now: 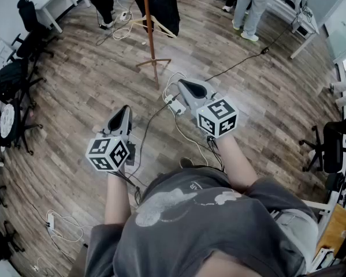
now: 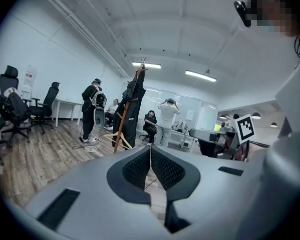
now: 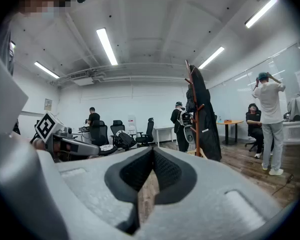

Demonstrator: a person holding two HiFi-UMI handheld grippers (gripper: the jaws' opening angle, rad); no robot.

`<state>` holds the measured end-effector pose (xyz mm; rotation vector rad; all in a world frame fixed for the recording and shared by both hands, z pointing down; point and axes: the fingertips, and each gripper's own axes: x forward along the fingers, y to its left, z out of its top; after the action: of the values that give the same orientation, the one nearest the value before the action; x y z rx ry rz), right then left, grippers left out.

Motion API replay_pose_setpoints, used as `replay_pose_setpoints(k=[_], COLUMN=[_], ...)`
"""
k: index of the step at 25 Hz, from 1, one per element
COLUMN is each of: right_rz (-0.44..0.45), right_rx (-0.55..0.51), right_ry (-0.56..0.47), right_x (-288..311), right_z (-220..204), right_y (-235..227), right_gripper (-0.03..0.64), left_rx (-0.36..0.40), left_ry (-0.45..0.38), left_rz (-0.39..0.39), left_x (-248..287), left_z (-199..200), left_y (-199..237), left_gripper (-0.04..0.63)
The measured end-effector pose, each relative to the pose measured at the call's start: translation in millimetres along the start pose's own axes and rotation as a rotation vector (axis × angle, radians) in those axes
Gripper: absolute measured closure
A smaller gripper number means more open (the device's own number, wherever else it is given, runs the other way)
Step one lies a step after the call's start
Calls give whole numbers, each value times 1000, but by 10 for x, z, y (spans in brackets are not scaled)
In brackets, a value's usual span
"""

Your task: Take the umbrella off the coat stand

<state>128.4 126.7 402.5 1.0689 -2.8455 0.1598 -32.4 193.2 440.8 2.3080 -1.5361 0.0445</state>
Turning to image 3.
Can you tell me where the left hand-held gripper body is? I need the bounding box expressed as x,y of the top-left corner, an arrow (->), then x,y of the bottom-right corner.
34,111 -> 73,161

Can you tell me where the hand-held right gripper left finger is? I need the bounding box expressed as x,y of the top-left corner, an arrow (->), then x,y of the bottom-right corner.
56,146 -> 155,235

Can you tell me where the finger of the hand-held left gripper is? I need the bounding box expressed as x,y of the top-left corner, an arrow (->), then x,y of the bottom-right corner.
61,136 -> 101,157

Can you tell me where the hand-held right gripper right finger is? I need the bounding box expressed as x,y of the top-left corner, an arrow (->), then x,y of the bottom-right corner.
139,146 -> 284,240

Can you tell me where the brown wooden coat rack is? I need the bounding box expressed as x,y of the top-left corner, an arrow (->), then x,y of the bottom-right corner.
184,59 -> 208,159

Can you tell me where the black jacket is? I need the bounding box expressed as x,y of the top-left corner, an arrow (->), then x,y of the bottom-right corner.
188,65 -> 222,162

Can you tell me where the office chair with patterned cushion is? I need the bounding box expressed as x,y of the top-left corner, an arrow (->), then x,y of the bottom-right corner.
98,144 -> 118,157

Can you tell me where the black backpack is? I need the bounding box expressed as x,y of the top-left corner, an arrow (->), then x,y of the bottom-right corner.
116,131 -> 137,150

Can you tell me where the pale wooden clothes hanger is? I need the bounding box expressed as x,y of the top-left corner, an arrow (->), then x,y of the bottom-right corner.
186,147 -> 208,159

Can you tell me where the ceiling air conditioner unit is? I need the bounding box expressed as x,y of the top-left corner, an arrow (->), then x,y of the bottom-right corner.
73,76 -> 95,87

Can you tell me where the small white desk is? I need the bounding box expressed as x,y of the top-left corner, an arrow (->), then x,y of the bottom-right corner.
154,125 -> 175,148

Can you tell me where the round wooden table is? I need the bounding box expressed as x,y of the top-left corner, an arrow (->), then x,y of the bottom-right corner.
216,119 -> 244,146

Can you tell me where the grey wearable backpack rig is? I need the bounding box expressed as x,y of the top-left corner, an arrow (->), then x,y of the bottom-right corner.
178,110 -> 197,145

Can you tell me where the person's grey t-shirt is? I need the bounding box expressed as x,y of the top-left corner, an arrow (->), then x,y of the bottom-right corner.
0,11 -> 17,76

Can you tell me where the long white desk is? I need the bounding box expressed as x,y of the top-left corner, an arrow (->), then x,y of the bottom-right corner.
281,120 -> 300,145

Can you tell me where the grey backpack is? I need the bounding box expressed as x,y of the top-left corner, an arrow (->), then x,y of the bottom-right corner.
286,93 -> 300,122

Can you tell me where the black floor cable with adapter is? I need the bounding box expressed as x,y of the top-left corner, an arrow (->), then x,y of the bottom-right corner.
271,173 -> 294,196

